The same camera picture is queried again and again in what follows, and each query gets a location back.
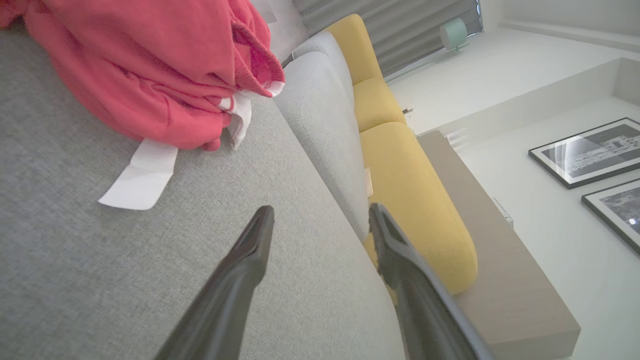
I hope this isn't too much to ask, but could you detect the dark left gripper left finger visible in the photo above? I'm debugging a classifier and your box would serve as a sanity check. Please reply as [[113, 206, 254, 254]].
[[155, 205, 276, 360]]

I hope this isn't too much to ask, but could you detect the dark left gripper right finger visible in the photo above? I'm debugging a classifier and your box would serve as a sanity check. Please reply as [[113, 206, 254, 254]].
[[368, 202, 496, 360]]

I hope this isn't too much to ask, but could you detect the red shirt with white sleeves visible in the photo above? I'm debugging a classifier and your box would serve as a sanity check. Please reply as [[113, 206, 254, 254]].
[[0, 0, 286, 211]]

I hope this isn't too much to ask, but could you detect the light wood side board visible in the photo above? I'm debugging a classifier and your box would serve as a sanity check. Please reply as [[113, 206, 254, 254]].
[[417, 130, 582, 360]]

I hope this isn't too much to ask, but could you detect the long yellow sofa back cushion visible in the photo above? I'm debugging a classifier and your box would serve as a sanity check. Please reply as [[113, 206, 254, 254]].
[[359, 122, 479, 297]]

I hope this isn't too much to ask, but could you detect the grey fabric sofa cushion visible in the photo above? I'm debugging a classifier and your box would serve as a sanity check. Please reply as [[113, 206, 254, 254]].
[[273, 31, 372, 243]]

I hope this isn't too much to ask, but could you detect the small yellow sofa cushion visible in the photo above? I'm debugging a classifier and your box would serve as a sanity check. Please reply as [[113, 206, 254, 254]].
[[353, 77, 407, 134], [324, 14, 384, 86]]

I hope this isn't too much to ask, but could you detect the black framed monochrome picture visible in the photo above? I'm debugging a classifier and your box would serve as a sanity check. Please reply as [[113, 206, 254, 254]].
[[528, 117, 640, 190], [580, 178, 640, 256]]

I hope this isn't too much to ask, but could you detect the round mint green lamp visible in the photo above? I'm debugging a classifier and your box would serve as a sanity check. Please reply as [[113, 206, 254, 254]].
[[439, 18, 470, 53]]

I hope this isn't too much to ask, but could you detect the grey pleated curtain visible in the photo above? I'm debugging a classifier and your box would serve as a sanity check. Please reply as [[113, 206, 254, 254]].
[[292, 0, 484, 79]]

